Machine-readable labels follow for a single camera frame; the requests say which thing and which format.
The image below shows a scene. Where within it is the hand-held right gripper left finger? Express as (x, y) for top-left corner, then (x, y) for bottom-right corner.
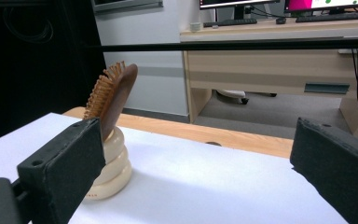
(17, 117), (106, 224)

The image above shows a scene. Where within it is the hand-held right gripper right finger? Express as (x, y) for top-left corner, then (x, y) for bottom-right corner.
(289, 117), (358, 224)

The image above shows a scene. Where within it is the cream ribbed cup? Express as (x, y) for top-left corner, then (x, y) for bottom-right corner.
(85, 125), (133, 201)

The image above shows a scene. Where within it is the brown wooden hairbrush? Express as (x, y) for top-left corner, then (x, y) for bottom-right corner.
(83, 61), (139, 142)

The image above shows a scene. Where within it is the black curtain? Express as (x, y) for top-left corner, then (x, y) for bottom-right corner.
(0, 0), (106, 147)

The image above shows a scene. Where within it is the light wooden table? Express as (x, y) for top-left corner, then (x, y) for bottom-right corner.
(62, 106), (294, 160)

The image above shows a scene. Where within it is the office chair base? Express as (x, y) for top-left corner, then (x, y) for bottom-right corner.
(215, 89), (278, 105)

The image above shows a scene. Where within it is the beige office desk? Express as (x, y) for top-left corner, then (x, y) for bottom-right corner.
(179, 18), (358, 144)

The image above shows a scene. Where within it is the white table board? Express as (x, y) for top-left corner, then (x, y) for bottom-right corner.
(0, 112), (349, 224)

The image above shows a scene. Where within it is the black keyboard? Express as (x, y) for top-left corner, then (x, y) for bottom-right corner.
(295, 10), (358, 23)
(202, 18), (258, 28)

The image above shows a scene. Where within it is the computer monitor pink screen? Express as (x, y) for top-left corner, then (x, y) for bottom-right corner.
(283, 0), (358, 14)

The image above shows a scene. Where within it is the computer monitor dark screen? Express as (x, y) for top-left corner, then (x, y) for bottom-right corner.
(199, 0), (281, 21)

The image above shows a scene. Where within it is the black horizontal frame bar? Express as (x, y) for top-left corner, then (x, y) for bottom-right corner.
(87, 36), (358, 53)

